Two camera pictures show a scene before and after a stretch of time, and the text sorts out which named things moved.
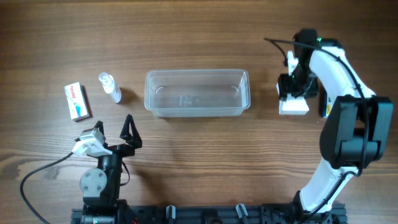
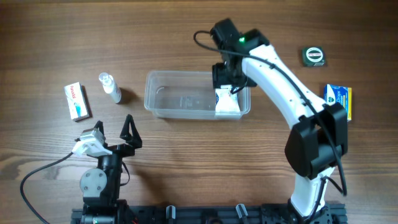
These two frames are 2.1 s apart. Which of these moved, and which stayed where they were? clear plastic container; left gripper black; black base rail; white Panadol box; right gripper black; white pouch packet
Moved: white pouch packet; right gripper black
Stayed: clear plastic container; left gripper black; black base rail; white Panadol box
